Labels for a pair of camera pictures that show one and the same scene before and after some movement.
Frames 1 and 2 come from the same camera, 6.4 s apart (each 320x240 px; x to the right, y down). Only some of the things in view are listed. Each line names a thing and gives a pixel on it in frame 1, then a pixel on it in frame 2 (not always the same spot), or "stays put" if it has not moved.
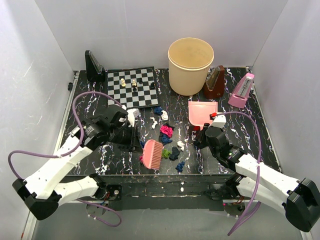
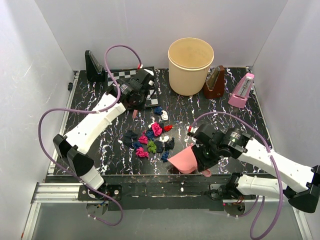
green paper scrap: x=165 y=153 -> x=152 y=146
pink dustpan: x=199 y=112 -> x=185 y=161
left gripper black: x=133 y=145 -> x=141 y=106
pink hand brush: x=152 y=154 -> x=135 y=113
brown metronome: x=214 y=85 stays put
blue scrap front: x=179 y=167 -> x=165 y=156
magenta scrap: x=166 y=130 -> x=156 y=129
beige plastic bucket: x=189 y=60 stays put
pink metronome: x=239 y=96 stays put
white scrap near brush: x=164 y=116 stays put
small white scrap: x=181 y=144 -> x=166 y=139
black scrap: x=175 y=152 -> x=159 y=146
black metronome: x=95 y=72 stays put
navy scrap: x=165 y=139 -> x=150 y=134
